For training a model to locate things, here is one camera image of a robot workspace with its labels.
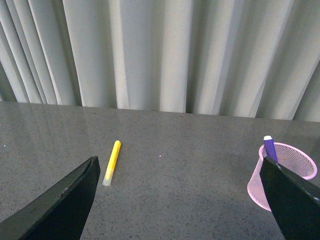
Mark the yellow highlighter pen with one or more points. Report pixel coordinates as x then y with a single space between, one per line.
111 164

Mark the pink mesh pen cup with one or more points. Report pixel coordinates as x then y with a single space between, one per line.
288 156

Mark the grey pleated curtain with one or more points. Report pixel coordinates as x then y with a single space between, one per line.
244 58

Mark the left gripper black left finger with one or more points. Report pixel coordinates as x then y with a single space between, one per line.
61 212

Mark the purple highlighter pen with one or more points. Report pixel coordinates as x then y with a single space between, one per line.
270 148

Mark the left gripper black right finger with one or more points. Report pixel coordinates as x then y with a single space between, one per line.
293 200

